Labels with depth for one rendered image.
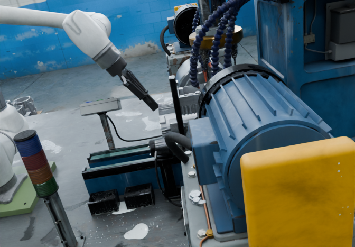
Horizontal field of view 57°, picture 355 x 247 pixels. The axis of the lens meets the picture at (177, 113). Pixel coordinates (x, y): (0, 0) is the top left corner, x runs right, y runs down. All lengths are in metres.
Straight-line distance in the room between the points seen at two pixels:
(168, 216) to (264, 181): 0.80
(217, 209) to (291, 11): 0.61
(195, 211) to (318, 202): 0.25
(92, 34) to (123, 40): 5.68
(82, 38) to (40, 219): 0.67
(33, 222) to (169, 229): 0.52
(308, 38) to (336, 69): 0.12
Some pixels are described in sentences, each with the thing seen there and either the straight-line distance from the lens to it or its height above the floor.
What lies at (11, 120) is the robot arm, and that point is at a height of 1.07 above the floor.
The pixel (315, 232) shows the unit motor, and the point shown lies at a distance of 0.45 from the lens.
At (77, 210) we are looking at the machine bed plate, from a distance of 1.31.
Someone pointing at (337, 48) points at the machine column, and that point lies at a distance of 1.09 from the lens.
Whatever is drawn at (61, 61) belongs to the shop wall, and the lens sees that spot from 7.20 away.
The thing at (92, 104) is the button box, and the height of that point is 1.07.
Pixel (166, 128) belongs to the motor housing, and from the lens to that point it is 1.13.
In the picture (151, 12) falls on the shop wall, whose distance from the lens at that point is 6.69.
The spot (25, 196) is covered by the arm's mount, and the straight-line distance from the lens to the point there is 1.47.
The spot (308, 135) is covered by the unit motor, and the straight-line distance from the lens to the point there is 0.45.
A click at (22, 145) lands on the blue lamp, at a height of 1.20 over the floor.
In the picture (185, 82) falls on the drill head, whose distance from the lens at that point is 1.38.
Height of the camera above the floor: 1.56
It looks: 24 degrees down
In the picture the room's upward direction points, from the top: 10 degrees counter-clockwise
